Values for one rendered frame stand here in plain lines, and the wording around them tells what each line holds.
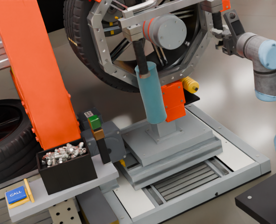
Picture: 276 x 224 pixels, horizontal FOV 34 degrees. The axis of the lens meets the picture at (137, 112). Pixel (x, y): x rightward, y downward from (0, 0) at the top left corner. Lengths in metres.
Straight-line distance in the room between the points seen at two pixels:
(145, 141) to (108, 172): 0.60
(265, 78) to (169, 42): 0.43
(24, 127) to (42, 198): 0.53
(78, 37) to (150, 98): 0.39
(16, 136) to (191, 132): 0.86
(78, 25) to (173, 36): 0.39
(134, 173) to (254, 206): 0.74
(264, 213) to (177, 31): 0.76
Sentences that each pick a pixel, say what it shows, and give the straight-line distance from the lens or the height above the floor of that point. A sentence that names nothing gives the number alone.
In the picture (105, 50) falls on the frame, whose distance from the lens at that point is 1.88.
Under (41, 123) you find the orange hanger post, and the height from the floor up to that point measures 0.65.
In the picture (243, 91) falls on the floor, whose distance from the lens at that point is 3.13.
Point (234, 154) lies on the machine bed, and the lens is 2.38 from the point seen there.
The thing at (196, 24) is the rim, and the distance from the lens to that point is 2.13.
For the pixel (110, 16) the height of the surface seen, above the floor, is 0.81.
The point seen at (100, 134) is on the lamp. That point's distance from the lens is 1.75.
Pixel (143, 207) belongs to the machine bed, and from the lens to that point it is 2.16.
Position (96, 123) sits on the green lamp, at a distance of 1.72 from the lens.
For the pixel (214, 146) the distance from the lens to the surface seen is 2.33.
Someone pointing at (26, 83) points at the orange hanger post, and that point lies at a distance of 1.77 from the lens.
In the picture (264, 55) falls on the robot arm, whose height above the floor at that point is 0.82.
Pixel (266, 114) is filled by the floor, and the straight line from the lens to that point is 2.84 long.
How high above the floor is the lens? 1.44
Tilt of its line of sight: 27 degrees down
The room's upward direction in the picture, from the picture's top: 14 degrees counter-clockwise
